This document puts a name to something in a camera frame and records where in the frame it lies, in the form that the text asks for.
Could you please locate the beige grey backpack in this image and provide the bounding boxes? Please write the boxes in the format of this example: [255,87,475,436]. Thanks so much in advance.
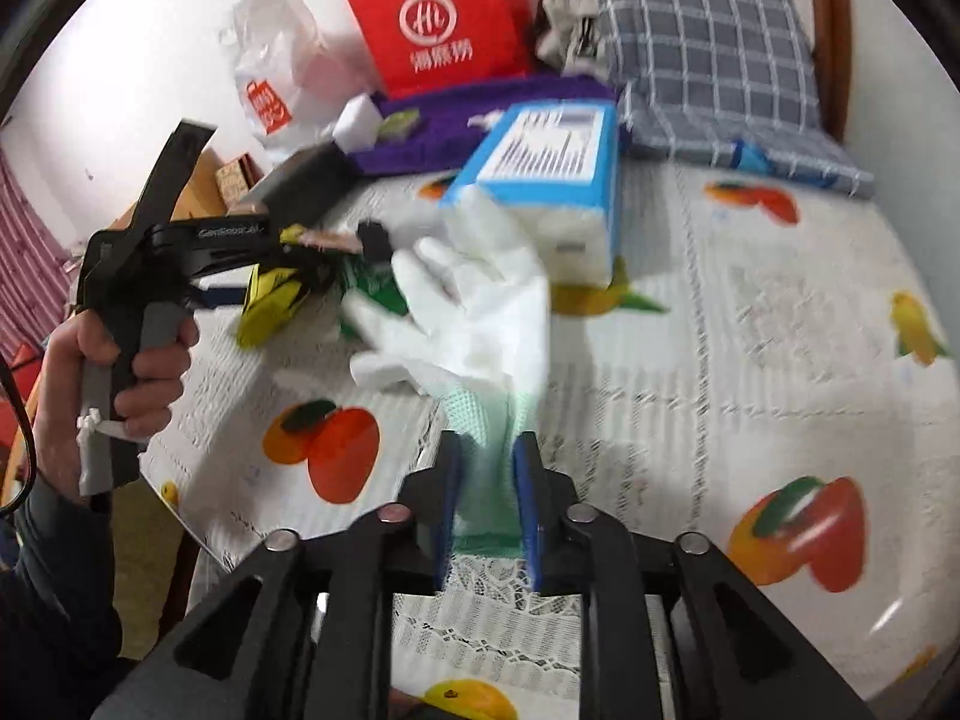
[534,0,610,83]

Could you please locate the green snack packet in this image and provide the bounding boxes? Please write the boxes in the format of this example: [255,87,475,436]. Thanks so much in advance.
[338,254,409,317]

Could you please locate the green tissue pack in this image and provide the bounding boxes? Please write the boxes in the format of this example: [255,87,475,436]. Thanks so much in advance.
[376,107,421,143]

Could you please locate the grey checked cushion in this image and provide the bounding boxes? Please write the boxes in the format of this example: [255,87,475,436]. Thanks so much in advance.
[597,0,875,199]

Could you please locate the red Haidilao paper bag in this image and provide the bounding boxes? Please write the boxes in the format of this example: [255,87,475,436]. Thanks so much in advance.
[348,0,534,98]

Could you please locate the white work gloves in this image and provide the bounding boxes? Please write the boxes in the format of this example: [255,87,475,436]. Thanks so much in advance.
[342,185,550,557]

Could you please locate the wooden nightstand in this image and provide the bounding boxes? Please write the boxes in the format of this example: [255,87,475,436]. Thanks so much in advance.
[110,146,226,231]

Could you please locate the white Miniso plastic bag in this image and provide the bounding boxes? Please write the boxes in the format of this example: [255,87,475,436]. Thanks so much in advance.
[218,0,370,164]

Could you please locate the dark gold tin box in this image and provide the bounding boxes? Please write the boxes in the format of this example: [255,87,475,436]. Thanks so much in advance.
[229,142,361,229]

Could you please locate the person's left hand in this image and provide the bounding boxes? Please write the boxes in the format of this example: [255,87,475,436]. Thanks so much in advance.
[34,310,199,505]

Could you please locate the patterned notebook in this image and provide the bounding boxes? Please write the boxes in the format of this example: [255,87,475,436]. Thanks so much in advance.
[215,154,262,208]

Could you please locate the blue tissue box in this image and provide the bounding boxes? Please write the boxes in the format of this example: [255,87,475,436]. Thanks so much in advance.
[439,99,620,288]

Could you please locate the brown wooden door frame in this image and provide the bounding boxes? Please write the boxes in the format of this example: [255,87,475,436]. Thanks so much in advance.
[812,0,853,143]

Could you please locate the fruit print tablecloth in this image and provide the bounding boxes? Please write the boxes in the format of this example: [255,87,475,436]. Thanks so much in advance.
[143,163,958,718]

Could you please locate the purple towel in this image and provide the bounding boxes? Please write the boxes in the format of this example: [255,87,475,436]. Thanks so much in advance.
[352,73,617,177]

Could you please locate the yellow Adidas pouch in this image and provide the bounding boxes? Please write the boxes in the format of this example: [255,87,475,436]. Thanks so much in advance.
[235,265,335,349]

